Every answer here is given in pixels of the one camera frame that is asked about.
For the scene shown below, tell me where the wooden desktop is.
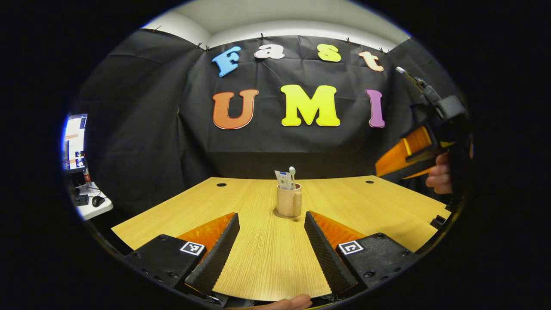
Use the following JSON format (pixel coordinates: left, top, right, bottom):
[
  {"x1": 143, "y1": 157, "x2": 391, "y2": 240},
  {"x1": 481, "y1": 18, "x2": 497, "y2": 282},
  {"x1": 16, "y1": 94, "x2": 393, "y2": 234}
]
[{"x1": 111, "y1": 174, "x2": 452, "y2": 302}]

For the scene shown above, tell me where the white toothpaste tube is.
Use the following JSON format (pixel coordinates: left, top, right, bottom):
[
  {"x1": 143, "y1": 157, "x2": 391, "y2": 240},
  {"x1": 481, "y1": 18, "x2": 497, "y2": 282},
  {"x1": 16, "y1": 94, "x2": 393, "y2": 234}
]
[{"x1": 275, "y1": 170, "x2": 294, "y2": 190}]

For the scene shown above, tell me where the computer monitor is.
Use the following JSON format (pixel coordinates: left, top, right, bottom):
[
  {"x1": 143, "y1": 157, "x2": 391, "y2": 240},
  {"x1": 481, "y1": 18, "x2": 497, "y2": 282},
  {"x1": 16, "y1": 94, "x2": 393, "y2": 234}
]
[{"x1": 63, "y1": 113, "x2": 88, "y2": 172}]

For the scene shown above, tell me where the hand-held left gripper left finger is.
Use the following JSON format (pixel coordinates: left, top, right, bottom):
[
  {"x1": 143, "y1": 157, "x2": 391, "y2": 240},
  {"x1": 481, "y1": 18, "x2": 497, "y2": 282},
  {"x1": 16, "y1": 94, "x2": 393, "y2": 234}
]
[{"x1": 125, "y1": 212, "x2": 240, "y2": 298}]

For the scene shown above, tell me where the white side table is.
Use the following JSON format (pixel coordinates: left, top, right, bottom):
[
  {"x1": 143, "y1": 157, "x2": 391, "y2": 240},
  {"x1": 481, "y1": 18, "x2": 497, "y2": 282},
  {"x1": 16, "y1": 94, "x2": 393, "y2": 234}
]
[{"x1": 71, "y1": 181, "x2": 114, "y2": 221}]

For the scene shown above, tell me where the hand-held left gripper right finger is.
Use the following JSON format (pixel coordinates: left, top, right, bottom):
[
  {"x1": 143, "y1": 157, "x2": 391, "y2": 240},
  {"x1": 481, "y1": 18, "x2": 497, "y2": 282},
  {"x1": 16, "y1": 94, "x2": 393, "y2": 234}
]
[{"x1": 304, "y1": 211, "x2": 420, "y2": 298}]

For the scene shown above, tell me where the beige cup with handle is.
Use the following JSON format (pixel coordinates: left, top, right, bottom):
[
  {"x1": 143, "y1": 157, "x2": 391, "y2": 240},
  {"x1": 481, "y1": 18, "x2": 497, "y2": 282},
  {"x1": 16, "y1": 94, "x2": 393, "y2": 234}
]
[{"x1": 276, "y1": 183, "x2": 303, "y2": 218}]

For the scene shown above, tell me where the black backdrop cloth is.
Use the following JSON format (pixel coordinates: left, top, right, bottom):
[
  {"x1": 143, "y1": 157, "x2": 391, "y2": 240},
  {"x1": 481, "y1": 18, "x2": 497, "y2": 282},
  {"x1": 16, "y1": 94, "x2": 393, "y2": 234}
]
[{"x1": 69, "y1": 28, "x2": 474, "y2": 220}]

